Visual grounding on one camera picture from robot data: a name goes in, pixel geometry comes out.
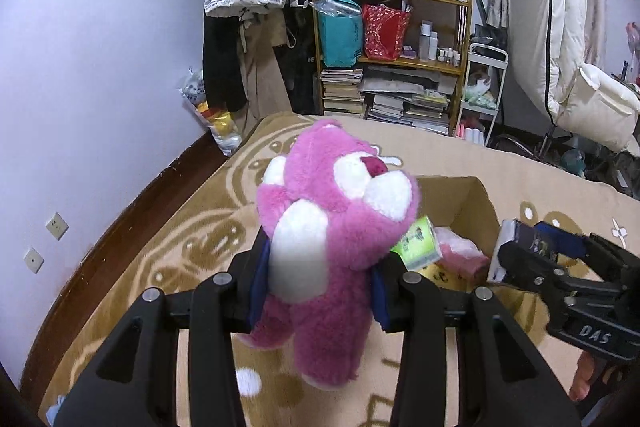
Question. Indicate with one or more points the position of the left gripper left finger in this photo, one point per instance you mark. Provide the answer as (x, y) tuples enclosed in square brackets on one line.
[(132, 378)]

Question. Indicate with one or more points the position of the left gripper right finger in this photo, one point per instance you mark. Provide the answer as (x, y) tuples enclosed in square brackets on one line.
[(503, 378)]

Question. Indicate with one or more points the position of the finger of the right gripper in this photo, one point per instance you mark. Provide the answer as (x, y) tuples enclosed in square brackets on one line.
[(568, 244), (538, 273)]

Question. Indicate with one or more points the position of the black small box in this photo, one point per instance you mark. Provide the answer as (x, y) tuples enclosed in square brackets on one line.
[(514, 235)]

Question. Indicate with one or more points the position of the pink towel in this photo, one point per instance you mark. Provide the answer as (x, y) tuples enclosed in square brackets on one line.
[(460, 255)]

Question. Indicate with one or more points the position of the green tissue pack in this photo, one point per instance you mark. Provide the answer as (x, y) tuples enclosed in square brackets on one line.
[(419, 246)]

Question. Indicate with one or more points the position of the pink bear plush toy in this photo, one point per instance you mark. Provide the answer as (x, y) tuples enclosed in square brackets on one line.
[(331, 209)]

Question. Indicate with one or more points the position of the yellow dog plush toy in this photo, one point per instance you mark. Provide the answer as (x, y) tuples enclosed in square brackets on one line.
[(444, 278)]

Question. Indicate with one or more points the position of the person's right hand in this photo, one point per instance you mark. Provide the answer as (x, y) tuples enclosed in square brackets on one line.
[(588, 372)]

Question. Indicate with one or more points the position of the open cardboard box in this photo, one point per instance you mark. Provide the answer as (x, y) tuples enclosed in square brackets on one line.
[(463, 205)]

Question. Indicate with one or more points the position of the beige patterned carpet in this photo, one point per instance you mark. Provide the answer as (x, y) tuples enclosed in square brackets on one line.
[(220, 219)]

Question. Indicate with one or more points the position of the white utility cart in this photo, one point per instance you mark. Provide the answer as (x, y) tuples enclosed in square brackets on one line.
[(481, 93)]

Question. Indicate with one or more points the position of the wooden bookshelf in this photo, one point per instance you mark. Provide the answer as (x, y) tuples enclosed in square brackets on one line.
[(397, 60)]

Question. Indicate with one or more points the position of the stack of books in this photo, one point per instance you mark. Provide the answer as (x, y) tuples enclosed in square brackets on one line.
[(341, 91)]

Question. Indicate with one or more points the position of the white padded chair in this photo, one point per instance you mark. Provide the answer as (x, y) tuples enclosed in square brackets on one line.
[(547, 47)]

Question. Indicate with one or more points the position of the plastic bag of toys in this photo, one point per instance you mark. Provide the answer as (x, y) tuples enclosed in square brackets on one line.
[(218, 121)]

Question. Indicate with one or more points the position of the red gift bag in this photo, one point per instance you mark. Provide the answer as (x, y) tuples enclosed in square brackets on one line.
[(384, 31)]

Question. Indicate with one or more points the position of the brown hanging coat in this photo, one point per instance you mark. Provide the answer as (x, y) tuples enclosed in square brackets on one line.
[(262, 80)]

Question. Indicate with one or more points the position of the teal bag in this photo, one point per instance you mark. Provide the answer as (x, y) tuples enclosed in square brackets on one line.
[(340, 31)]

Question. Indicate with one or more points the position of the lower wall socket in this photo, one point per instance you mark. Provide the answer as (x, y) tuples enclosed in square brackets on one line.
[(33, 260)]

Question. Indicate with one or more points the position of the wall socket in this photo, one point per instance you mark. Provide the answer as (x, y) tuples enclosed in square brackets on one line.
[(33, 260), (57, 226)]

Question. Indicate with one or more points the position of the upper wall socket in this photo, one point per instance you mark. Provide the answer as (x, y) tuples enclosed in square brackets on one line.
[(57, 226)]

